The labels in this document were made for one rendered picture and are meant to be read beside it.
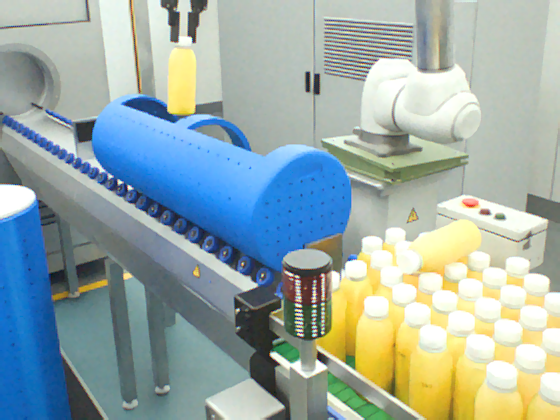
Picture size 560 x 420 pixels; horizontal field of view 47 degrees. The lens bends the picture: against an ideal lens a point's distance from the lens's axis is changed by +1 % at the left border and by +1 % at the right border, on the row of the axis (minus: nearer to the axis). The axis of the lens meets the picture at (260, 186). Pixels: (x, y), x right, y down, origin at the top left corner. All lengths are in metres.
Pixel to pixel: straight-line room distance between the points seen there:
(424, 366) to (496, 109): 2.22
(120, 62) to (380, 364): 5.80
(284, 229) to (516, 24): 1.99
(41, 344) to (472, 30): 2.07
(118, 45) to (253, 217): 5.44
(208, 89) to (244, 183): 5.83
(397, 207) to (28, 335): 1.11
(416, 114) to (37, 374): 1.27
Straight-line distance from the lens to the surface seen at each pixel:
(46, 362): 1.96
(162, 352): 2.59
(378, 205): 1.92
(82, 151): 2.50
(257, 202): 1.31
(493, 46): 3.03
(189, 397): 2.67
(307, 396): 0.89
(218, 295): 1.56
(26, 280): 1.82
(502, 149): 3.23
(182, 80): 1.51
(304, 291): 0.80
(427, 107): 1.78
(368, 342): 1.09
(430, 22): 1.75
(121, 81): 6.71
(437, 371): 1.03
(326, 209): 1.44
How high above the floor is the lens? 1.62
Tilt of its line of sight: 19 degrees down
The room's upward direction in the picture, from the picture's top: 2 degrees counter-clockwise
